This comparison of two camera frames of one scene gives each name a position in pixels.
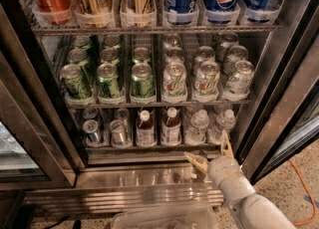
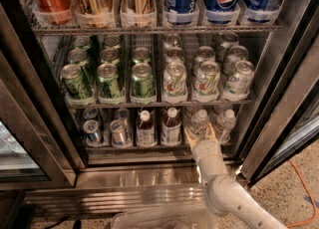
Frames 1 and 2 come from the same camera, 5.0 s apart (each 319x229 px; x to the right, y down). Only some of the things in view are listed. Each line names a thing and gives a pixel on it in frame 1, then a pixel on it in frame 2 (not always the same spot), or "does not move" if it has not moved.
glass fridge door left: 38,146 does not move
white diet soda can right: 241,81 does not move
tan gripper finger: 198,161 -> 190,140
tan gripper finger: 226,149 -> 212,135
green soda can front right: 143,84 does not move
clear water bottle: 197,133 does not move
